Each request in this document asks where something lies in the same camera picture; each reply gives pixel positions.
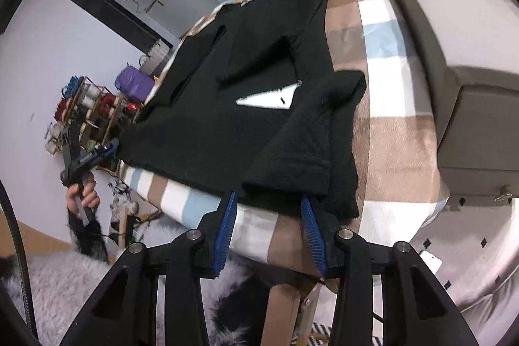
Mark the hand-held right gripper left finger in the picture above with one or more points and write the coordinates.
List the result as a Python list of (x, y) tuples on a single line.
[(227, 224)]

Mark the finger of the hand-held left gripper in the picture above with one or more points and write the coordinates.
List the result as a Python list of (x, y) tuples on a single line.
[(101, 153)]

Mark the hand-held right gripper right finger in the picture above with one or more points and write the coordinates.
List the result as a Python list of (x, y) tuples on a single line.
[(312, 228)]

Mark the black knit sweater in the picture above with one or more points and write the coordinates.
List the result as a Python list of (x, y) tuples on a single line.
[(243, 58)]

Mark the person's left hand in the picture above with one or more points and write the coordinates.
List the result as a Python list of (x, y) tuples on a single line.
[(92, 196)]

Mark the rack of thread spools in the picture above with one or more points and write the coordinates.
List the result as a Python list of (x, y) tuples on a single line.
[(93, 107)]

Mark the purple bag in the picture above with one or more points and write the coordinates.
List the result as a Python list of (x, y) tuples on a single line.
[(133, 84)]

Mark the wooden table leg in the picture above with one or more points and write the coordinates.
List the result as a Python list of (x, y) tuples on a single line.
[(284, 313)]

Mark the woven laundry basket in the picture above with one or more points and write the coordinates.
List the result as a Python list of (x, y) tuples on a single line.
[(156, 54)]

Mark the fluffy grey clothing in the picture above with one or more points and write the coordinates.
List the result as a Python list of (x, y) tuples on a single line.
[(73, 289)]

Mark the plaid blanket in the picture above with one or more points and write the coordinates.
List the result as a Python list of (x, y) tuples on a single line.
[(389, 127)]

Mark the dark door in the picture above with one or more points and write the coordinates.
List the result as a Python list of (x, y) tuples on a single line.
[(117, 15)]

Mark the white patterned bedsheet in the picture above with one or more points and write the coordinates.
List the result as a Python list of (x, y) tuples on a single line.
[(486, 248)]

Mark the grey sofa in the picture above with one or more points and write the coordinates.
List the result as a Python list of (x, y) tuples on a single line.
[(478, 46)]

